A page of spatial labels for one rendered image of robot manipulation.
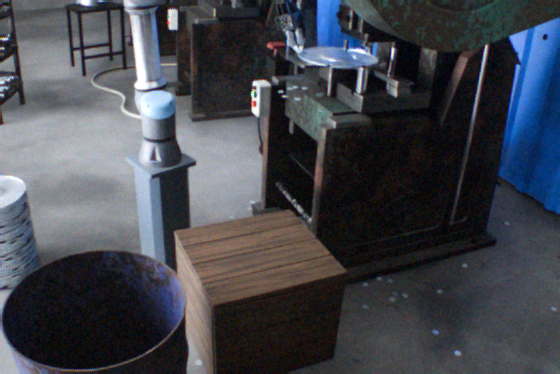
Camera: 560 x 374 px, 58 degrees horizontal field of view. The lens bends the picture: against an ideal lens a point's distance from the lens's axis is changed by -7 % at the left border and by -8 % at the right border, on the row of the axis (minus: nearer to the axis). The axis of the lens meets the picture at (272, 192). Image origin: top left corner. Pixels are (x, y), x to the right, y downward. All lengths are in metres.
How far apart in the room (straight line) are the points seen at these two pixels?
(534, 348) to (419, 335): 0.42
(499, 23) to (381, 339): 1.09
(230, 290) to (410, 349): 0.70
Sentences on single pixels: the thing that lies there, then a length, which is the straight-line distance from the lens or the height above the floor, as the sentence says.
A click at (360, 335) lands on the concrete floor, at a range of 1.88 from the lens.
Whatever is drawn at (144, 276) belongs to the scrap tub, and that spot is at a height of 0.41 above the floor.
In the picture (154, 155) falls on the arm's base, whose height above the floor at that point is 0.49.
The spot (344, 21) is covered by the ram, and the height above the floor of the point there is 0.92.
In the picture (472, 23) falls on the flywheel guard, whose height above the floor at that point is 1.01.
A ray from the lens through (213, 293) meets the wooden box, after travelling 1.45.
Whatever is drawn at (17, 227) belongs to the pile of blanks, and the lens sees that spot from 2.08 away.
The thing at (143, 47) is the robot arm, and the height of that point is 0.83.
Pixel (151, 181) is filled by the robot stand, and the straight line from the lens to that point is 1.88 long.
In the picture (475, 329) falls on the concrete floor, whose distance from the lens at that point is 2.02.
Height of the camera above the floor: 1.27
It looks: 28 degrees down
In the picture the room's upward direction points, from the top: 3 degrees clockwise
